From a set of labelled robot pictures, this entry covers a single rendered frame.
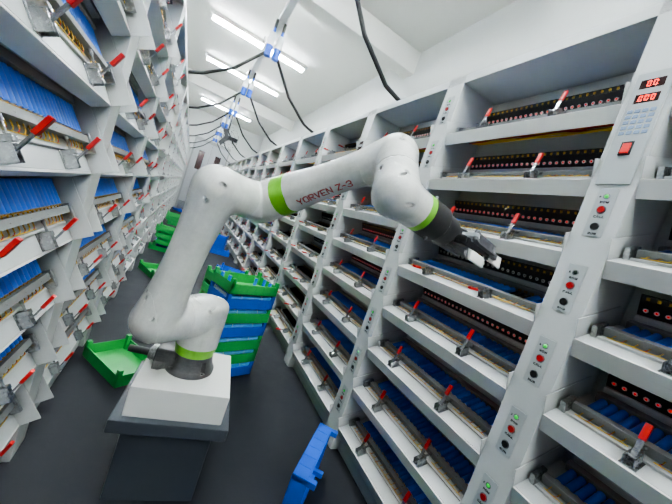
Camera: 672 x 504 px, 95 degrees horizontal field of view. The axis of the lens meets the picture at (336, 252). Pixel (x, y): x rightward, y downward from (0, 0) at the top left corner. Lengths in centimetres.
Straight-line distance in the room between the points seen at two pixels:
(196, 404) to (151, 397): 12
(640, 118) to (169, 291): 123
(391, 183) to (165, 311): 66
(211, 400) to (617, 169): 124
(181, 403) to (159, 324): 26
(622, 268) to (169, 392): 119
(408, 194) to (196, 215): 51
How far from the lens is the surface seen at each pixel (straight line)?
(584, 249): 98
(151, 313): 94
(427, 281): 124
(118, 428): 112
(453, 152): 151
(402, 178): 66
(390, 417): 139
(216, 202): 82
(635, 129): 106
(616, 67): 141
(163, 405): 109
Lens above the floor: 96
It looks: 4 degrees down
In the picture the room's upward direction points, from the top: 19 degrees clockwise
